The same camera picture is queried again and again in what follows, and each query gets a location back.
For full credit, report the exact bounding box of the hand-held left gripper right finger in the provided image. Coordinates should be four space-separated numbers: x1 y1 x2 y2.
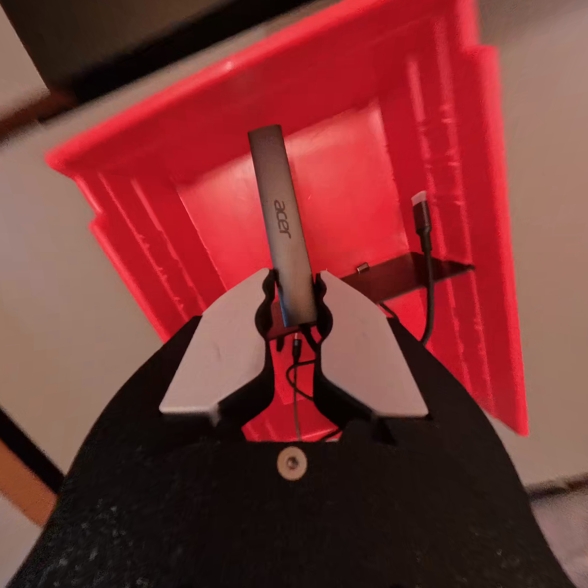
314 270 431 436

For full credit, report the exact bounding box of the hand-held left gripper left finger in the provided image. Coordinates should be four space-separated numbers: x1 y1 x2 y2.
159 269 276 432

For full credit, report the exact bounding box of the grey USB hub dark print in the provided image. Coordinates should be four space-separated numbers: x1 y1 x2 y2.
247 124 344 443

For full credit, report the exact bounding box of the red plastic bin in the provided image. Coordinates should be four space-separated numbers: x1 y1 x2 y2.
45 0 530 443

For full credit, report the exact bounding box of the grey desk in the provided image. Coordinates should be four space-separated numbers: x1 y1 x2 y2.
0 0 588 552

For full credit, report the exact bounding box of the black flat plate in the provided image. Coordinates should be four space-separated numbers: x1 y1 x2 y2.
340 252 476 305

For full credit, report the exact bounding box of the thin black wire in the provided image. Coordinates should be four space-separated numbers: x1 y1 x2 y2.
286 333 322 441

